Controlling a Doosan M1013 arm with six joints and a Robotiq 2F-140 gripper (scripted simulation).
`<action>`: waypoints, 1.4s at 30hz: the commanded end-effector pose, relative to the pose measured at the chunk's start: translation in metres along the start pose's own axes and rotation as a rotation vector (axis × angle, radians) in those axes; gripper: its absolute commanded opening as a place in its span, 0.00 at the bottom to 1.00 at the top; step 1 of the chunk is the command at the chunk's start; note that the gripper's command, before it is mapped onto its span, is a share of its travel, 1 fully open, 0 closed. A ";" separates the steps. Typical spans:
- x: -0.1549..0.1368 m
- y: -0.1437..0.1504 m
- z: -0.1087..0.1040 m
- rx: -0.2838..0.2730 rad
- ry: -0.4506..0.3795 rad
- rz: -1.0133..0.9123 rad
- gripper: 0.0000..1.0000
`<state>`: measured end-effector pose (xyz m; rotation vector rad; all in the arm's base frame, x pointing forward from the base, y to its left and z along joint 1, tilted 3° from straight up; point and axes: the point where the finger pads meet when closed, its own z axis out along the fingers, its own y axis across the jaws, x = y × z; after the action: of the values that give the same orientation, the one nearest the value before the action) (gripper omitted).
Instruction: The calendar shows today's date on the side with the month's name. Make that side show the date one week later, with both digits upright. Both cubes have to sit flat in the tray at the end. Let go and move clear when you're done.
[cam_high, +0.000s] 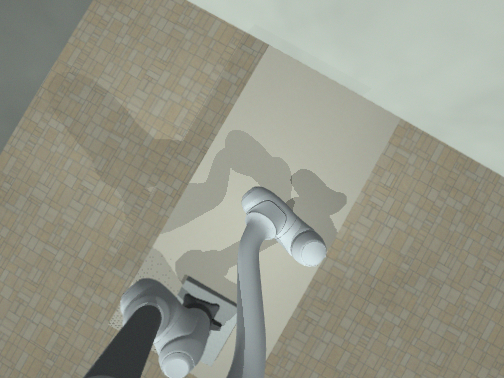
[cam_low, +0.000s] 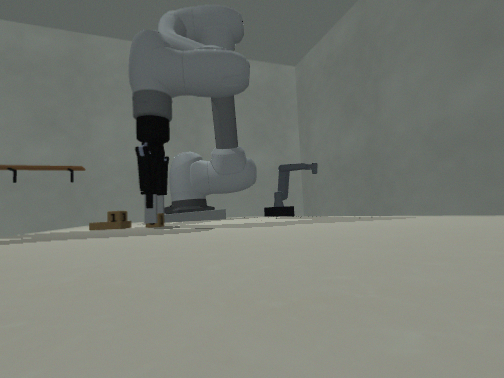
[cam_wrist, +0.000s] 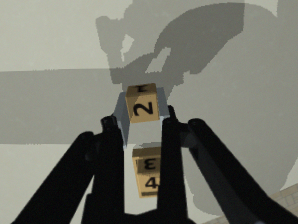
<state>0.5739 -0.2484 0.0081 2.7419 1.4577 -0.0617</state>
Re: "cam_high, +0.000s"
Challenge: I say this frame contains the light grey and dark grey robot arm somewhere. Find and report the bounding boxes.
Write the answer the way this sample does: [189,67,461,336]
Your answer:
[83,186,327,378]

